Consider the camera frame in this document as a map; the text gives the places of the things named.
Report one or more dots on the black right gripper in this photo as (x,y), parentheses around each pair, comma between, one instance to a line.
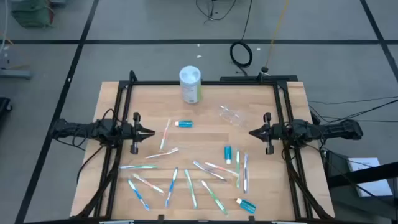
(269,133)

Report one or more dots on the black metal table frame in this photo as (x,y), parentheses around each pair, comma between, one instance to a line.
(236,82)

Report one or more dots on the teal mouthwash bottle white cap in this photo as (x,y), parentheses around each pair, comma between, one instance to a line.
(248,206)
(228,152)
(185,124)

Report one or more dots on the purple white toothbrush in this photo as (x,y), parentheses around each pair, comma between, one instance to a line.
(246,172)
(208,170)

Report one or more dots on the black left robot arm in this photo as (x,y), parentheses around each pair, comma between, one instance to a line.
(84,129)

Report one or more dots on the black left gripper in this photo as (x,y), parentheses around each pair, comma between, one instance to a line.
(134,133)

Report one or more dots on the grey floor stand base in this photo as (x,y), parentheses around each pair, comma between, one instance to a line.
(15,74)

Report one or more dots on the green white toothbrush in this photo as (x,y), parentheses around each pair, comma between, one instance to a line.
(237,168)
(140,166)
(214,197)
(190,188)

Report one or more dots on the green bag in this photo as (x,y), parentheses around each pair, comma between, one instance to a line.
(31,14)

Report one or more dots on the clear acrylic organizer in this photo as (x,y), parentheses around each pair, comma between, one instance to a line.
(231,115)

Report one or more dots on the black side stand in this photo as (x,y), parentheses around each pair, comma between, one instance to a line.
(367,175)

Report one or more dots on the black floor object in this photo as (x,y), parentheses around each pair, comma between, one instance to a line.
(3,107)

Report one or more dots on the white green wipes canister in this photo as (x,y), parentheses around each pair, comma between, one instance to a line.
(190,90)

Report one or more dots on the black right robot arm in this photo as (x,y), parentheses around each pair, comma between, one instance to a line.
(335,129)

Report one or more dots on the white paper booklet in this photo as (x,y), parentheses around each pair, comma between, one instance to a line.
(373,186)

